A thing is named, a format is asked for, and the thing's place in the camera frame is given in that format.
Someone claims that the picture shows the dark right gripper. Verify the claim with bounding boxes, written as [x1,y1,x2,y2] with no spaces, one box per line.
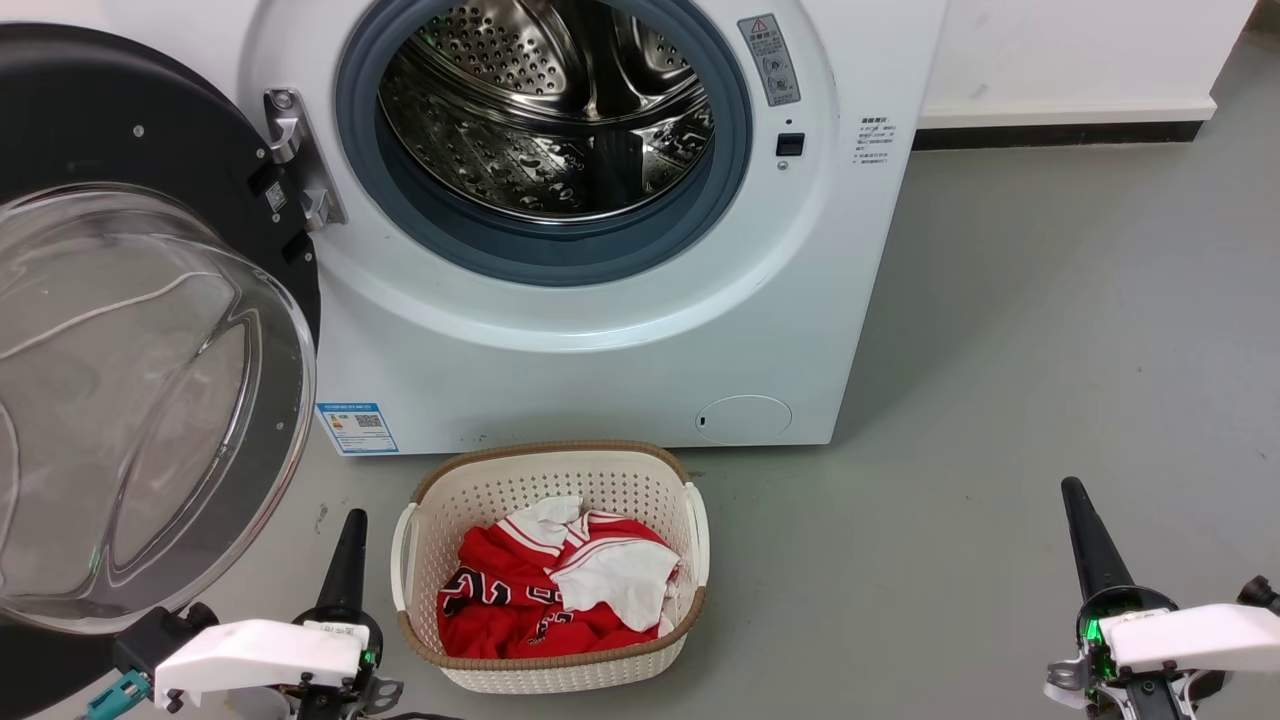
[1045,477,1226,720]

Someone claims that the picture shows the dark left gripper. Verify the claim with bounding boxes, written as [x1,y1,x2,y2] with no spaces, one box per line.
[255,509,404,720]

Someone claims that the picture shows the black round glass washer door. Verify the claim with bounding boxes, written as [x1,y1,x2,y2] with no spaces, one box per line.
[0,22,323,720]

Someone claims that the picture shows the white front-load washing machine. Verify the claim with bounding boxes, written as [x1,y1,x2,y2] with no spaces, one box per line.
[100,0,949,456]

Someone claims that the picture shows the silver metal door hinge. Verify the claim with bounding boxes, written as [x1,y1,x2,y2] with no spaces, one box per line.
[262,88,348,233]

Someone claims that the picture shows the blue energy label sticker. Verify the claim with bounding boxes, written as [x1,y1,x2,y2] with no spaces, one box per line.
[316,402,399,456]

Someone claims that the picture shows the red and white jersey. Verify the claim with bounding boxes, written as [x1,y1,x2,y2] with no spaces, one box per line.
[437,496,691,660]

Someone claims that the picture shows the cream perforated laundry basket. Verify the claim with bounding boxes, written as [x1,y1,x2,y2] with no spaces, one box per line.
[390,440,711,695]

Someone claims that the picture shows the round white filter cover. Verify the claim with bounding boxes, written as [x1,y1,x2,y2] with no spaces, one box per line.
[695,394,793,446]

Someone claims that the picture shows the small printed text sticker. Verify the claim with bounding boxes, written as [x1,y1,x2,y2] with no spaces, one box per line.
[853,115,896,166]

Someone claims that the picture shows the grey warning label sticker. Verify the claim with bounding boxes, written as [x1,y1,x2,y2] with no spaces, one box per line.
[737,13,802,108]

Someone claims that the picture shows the teal cable connector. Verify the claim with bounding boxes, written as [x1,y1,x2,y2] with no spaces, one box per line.
[85,668,153,720]

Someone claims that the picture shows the black wall baseboard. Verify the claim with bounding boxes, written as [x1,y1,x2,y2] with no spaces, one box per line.
[913,121,1206,152]

